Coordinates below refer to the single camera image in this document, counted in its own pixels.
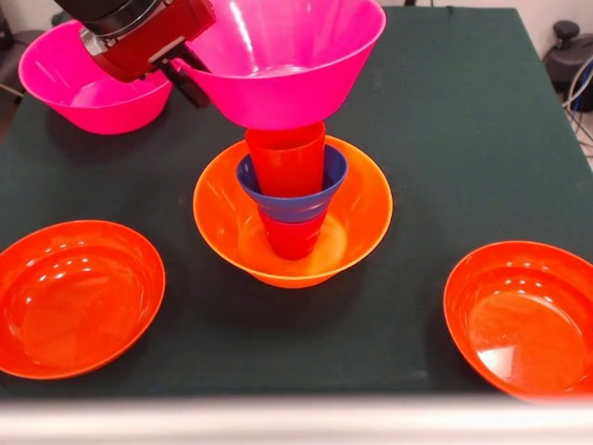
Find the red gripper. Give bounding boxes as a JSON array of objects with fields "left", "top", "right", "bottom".
[{"left": 79, "top": 0, "right": 218, "bottom": 110}]

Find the pink large bowl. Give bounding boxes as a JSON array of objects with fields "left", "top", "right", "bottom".
[
  {"left": 173, "top": 0, "right": 388, "bottom": 131},
  {"left": 18, "top": 19, "right": 175, "bottom": 135}
]

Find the red-orange plastic cup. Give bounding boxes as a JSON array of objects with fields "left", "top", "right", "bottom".
[{"left": 244, "top": 121, "right": 327, "bottom": 198}]

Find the orange large bowl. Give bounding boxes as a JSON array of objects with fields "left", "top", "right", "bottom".
[{"left": 192, "top": 134, "right": 394, "bottom": 289}]

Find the blue small bowl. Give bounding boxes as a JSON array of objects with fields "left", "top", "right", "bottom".
[{"left": 235, "top": 144, "right": 349, "bottom": 224}]

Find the crimson plastic cup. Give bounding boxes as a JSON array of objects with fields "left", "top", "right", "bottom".
[{"left": 258, "top": 208, "right": 328, "bottom": 261}]

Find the red shallow bowl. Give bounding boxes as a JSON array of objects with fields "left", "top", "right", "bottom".
[
  {"left": 443, "top": 240, "right": 593, "bottom": 403},
  {"left": 0, "top": 220, "right": 167, "bottom": 381}
]

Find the dark green tablecloth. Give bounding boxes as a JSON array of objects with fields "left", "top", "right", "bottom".
[{"left": 0, "top": 2, "right": 593, "bottom": 400}]

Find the black pedestal foot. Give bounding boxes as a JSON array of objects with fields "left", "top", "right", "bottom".
[
  {"left": 542, "top": 20, "right": 593, "bottom": 99},
  {"left": 0, "top": 8, "right": 47, "bottom": 98}
]

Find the grey hose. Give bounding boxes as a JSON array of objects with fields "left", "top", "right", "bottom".
[{"left": 562, "top": 55, "right": 593, "bottom": 112}]

